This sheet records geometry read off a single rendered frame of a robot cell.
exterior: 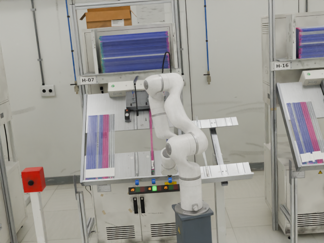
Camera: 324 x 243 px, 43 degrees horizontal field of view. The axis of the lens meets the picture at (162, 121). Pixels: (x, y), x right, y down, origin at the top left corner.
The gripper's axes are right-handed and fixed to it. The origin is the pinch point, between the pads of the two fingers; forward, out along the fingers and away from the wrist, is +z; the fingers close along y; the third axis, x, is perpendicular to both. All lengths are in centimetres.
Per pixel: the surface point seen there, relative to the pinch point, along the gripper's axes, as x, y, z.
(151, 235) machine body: -19, -18, 72
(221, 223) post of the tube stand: -22, 34, 44
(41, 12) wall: 226, -125, 71
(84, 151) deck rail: 25, -58, 9
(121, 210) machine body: -3, -39, 57
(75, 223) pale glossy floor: 10, -90, 124
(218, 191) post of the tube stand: -3.8, 32.9, 27.0
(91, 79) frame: 82, -53, 2
